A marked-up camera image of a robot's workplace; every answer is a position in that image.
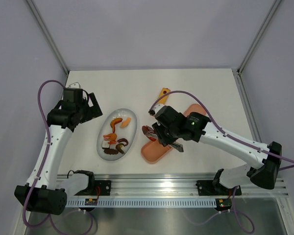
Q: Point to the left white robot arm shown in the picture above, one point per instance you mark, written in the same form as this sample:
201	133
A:
41	193

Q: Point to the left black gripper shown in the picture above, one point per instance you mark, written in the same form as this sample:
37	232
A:
93	111

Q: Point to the right aluminium frame post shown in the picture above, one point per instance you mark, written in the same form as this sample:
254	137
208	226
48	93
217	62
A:
259	35

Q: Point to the left aluminium frame post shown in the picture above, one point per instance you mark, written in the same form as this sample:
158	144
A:
47	35

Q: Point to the pink lunch box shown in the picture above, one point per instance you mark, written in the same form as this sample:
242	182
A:
153	151

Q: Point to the red shrimp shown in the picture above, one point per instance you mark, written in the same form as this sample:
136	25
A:
112	142

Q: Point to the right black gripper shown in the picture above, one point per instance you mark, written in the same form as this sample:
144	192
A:
158	127

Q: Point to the yellow rectangular box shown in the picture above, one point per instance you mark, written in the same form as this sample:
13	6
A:
162	97

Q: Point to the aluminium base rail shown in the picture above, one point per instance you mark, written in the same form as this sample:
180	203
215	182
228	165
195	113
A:
177	186

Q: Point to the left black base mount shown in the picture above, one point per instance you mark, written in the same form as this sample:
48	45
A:
103	187

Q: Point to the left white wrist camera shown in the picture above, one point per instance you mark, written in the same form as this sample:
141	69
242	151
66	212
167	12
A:
73	86

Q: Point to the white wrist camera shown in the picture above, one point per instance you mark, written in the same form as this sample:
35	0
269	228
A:
155	109
73	86

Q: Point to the red sausage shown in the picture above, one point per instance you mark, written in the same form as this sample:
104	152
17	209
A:
149	133

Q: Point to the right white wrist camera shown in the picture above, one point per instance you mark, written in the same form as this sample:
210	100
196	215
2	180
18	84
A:
155	109

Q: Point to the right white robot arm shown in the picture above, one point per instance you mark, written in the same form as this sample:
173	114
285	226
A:
262	161

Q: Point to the white slotted cable duct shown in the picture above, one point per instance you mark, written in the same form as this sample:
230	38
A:
141	203

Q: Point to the pink lunch box lid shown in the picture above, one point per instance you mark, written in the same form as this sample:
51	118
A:
195	108

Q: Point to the white black sushi block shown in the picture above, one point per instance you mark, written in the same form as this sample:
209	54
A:
105	144

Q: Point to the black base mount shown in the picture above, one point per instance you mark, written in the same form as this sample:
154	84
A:
212	188
103	187

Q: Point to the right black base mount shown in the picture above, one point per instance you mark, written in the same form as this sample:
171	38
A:
212	188

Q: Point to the brown sea cucumber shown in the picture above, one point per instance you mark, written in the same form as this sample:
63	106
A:
109	151

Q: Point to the orange bread roll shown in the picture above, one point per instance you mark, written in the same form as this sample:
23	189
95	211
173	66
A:
125	123

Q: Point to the metal food tongs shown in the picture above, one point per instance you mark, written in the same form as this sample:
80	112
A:
165	139

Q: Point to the white oval plate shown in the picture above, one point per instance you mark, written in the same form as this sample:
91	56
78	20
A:
129	133

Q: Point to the aluminium frame post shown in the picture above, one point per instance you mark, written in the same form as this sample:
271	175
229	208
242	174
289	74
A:
259	35
47	35

